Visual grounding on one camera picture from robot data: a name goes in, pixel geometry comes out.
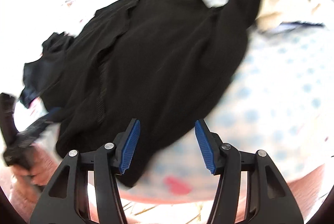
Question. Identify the pink quilted bed sheet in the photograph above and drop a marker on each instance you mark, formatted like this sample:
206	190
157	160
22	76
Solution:
308	182

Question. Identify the dark navy garment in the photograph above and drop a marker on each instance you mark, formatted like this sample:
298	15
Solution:
34	75

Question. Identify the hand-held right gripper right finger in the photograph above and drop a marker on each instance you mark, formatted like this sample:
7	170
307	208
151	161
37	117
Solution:
206	148

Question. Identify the black fleece jacket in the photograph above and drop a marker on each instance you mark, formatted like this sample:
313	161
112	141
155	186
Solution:
156	57

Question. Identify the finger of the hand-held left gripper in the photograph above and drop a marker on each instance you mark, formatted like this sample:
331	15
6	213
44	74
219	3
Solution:
39	127

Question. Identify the blue checked printed blanket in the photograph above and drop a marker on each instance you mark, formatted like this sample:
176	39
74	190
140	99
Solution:
274	96

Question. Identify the cream folded garment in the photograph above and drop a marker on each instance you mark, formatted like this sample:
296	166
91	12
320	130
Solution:
287	7

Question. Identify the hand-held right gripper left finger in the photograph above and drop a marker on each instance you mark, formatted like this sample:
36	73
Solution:
129	148

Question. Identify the person's left hand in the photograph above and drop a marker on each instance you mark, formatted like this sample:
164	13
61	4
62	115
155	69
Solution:
41	171

